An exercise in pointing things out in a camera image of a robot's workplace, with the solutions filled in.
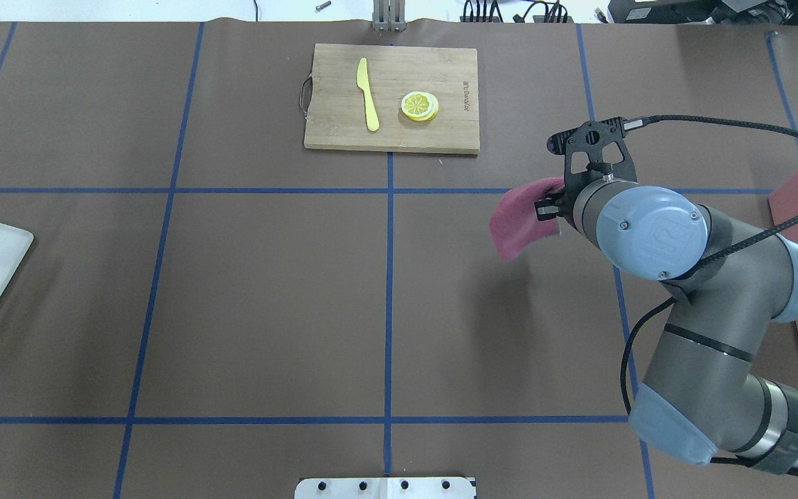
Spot yellow plastic knife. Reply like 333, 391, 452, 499
355, 57, 380, 132

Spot yellow lemon slices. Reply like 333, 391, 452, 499
401, 91, 440, 122

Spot black monitor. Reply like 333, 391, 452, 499
608, 1, 798, 26

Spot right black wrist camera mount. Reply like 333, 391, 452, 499
546, 117, 641, 189

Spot right black braided cable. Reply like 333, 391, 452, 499
619, 115, 798, 417

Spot white camera post base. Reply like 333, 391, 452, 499
294, 476, 478, 498

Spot aluminium frame post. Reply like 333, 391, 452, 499
371, 0, 407, 33

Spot pink wiping cloth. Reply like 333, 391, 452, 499
490, 177, 564, 262

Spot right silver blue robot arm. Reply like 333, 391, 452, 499
535, 180, 798, 477

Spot bamboo cutting board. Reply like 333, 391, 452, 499
303, 42, 481, 155

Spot black usb hub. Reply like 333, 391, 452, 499
459, 1, 573, 24

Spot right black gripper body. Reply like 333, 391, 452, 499
535, 187, 580, 225

